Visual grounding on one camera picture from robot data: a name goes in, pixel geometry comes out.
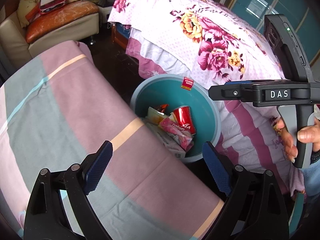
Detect red soda can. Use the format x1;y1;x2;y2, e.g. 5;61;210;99
173;106;196;135

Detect pink snack package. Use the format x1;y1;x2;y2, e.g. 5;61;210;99
159;118;194;152

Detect yellow white snack wrapper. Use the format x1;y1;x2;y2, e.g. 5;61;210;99
143;107;185;158

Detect teal plastic trash bin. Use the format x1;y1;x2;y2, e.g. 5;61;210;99
130;74;221;164

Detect floral pink bed cover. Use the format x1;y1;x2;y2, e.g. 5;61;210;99
108;0;305;193

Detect teal wardrobe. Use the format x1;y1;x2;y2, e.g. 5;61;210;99
231;0;319;63

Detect plaid pink grey bedsheet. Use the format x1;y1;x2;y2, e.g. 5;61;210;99
1;41;223;239

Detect cream armchair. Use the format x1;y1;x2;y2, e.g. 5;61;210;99
1;0;99;69

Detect orange leather seat cushion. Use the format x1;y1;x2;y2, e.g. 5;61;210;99
25;0;99;44

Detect yellow cartoon pillow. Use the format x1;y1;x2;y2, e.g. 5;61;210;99
17;0;40;28

